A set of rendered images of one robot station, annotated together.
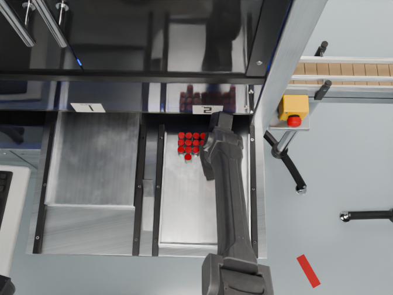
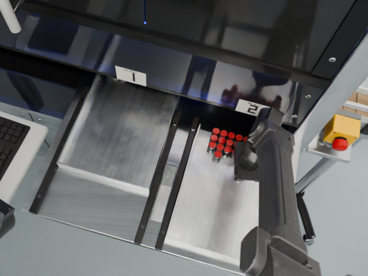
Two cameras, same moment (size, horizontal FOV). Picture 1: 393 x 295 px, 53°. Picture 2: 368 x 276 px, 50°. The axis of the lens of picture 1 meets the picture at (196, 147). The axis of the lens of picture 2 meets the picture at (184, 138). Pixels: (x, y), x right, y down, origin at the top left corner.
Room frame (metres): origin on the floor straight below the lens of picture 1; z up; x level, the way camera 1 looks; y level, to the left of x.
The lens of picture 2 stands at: (-0.12, 0.09, 1.93)
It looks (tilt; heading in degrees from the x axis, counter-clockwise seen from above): 65 degrees down; 5
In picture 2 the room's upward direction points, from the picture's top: 9 degrees clockwise
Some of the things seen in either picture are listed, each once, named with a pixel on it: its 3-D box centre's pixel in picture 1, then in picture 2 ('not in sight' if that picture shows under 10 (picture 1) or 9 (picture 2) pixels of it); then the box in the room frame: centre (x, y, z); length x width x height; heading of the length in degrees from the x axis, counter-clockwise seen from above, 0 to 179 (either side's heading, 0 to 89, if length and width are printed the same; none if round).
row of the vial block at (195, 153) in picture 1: (206, 152); (237, 155); (0.35, -0.03, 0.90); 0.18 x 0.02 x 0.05; 87
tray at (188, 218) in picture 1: (206, 188); (228, 192); (0.24, -0.03, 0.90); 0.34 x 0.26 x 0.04; 177
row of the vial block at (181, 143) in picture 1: (207, 145); (239, 148); (0.37, -0.03, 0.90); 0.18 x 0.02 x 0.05; 87
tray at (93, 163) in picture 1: (96, 150); (123, 124); (0.36, 0.31, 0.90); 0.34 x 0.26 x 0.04; 178
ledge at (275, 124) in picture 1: (288, 109); (330, 136); (0.50, -0.30, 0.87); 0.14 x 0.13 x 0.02; 178
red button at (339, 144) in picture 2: (293, 120); (340, 143); (0.42, -0.28, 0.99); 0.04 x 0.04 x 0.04; 88
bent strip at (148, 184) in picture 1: (147, 205); (163, 192); (0.19, 0.15, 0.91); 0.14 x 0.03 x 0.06; 178
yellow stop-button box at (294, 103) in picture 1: (293, 105); (341, 128); (0.46, -0.28, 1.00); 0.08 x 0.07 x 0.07; 178
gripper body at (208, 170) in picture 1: (214, 158); (251, 157); (0.29, -0.05, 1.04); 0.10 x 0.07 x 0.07; 12
